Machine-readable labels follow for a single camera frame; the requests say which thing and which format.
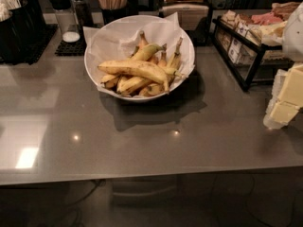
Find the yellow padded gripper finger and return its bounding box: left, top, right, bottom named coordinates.
left=263, top=63, right=303, bottom=130

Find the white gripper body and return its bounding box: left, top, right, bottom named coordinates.
left=282, top=2, right=303, bottom=62

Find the large top yellow banana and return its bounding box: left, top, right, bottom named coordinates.
left=98, top=60, right=169, bottom=92

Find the right upright yellow banana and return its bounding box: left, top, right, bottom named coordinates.
left=167, top=37, right=183, bottom=69

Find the front small spotted banana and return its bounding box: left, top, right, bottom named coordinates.
left=139, top=83, right=164, bottom=96

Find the greenish banana at back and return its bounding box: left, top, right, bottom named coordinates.
left=132, top=44, right=167, bottom=61

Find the white bowl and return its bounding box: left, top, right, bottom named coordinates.
left=83, top=14, right=196, bottom=103

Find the lower front yellow banana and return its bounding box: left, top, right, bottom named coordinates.
left=116, top=77, right=152, bottom=95

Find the left small yellow banana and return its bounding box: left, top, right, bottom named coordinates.
left=101, top=75, right=119, bottom=89

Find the brown napkin dispenser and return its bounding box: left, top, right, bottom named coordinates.
left=160, top=0, right=209, bottom=30

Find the white paper liner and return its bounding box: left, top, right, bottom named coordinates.
left=82, top=11, right=196, bottom=100

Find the cup of wooden stirrers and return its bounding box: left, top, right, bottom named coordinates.
left=98, top=0, right=128, bottom=25

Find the dark pepper shaker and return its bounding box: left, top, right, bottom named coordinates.
left=72, top=0, right=94, bottom=26

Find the small black rubber mat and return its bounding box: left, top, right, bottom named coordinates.
left=55, top=26, right=86, bottom=56

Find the glass sugar shaker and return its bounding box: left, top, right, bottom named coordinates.
left=49, top=0, right=80, bottom=44

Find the black container with packets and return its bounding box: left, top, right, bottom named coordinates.
left=0, top=0, right=45, bottom=62

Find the black wire condiment rack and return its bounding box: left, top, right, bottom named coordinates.
left=211, top=16, right=294, bottom=92

